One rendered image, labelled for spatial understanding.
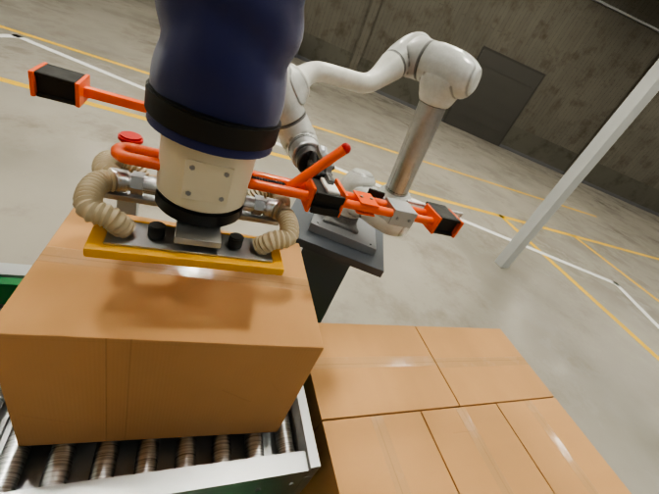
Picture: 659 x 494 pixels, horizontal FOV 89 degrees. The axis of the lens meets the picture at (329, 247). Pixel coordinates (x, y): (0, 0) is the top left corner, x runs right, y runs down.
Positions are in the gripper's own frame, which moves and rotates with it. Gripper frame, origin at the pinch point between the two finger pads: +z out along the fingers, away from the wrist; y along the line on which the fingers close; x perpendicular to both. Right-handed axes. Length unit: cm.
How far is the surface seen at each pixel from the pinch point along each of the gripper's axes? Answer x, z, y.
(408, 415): -53, 20, 68
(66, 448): 47, 20, 68
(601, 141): -316, -163, -34
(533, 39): -1001, -1062, -236
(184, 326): 25.9, 16.3, 27.6
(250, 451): 4, 25, 68
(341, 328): -38, -18, 68
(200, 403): 20, 20, 51
